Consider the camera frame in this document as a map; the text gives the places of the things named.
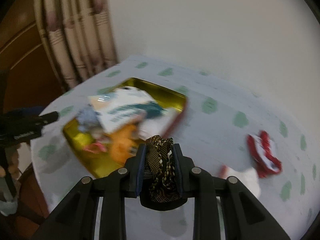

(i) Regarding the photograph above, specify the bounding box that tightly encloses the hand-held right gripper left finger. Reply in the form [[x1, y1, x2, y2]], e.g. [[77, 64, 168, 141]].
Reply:
[[32, 144, 147, 240]]

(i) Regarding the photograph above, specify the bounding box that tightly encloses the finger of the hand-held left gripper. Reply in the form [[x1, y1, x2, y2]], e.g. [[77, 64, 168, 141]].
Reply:
[[12, 106, 44, 117], [37, 111, 60, 126]]

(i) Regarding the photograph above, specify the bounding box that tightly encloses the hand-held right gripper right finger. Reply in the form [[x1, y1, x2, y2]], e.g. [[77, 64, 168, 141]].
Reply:
[[173, 144, 291, 240]]

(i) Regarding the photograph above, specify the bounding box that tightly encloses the black gold patterned cloth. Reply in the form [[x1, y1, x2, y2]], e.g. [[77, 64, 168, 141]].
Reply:
[[139, 135, 188, 212]]

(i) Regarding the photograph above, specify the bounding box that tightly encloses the orange plush toy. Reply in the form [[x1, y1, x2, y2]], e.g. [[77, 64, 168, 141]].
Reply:
[[109, 124, 140, 163]]

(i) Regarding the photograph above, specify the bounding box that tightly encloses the blue fluffy towel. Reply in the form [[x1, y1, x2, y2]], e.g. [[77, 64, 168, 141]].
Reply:
[[75, 105, 100, 133]]

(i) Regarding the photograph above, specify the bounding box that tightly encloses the dark teal and white packet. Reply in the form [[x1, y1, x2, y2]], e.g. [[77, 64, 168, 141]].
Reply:
[[137, 107, 177, 140]]

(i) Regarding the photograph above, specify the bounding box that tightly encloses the pink ribbon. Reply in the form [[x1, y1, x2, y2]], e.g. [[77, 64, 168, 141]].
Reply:
[[82, 141, 109, 154]]

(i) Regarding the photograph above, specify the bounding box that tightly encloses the white packet teal brush print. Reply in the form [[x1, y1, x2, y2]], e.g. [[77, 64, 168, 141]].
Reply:
[[87, 86, 168, 133]]

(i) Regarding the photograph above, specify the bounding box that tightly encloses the red tin box gold inside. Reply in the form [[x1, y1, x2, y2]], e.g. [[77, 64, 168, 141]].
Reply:
[[62, 77, 189, 179]]

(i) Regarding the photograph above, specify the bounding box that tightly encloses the person's left hand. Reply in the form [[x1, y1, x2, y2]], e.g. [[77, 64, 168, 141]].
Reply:
[[0, 144, 22, 180]]

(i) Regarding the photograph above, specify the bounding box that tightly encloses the brown wooden door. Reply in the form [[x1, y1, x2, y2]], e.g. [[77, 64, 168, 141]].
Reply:
[[0, 0, 65, 113]]

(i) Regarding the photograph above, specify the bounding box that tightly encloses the white cloth with red trim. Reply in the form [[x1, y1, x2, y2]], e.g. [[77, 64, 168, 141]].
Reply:
[[220, 165, 262, 199]]

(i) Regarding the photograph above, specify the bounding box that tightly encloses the beige leaf print curtain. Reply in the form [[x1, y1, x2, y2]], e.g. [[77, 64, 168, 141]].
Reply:
[[34, 0, 118, 93]]

